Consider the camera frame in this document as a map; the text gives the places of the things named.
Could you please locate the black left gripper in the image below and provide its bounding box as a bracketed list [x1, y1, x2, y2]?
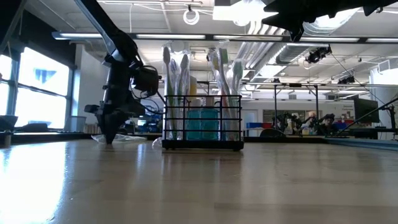
[83, 93, 147, 144]

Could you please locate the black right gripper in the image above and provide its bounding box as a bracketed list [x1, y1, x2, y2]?
[261, 0, 398, 42]

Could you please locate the purple toothbrush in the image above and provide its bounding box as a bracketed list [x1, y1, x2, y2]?
[170, 58, 181, 140]

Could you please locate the black wire toothbrush caddy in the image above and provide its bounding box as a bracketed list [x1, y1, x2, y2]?
[161, 95, 245, 152]

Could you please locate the background robot station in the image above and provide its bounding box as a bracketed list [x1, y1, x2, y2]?
[272, 111, 336, 136]

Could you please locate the grey waste bin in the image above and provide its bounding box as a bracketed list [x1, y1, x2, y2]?
[67, 115, 87, 133]

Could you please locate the ceiling light strip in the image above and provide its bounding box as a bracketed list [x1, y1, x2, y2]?
[51, 30, 103, 40]
[298, 36, 361, 44]
[135, 33, 206, 40]

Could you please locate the large window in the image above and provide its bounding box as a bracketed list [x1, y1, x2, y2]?
[0, 46, 74, 130]

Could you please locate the yellow wipes canister white lid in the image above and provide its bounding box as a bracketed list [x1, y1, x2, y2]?
[161, 42, 198, 108]

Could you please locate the person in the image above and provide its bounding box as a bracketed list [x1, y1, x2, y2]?
[307, 110, 320, 125]

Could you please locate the black computer monitor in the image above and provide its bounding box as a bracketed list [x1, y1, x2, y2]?
[353, 98, 380, 124]

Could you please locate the silver ventilation duct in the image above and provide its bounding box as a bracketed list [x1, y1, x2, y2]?
[242, 21, 312, 78]

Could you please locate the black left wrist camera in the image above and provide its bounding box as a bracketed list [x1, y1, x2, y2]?
[132, 65, 162, 98]

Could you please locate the white cable coil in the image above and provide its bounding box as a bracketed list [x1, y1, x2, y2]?
[182, 9, 200, 26]

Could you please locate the black arched handle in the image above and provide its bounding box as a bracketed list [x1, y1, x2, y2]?
[259, 128, 287, 138]

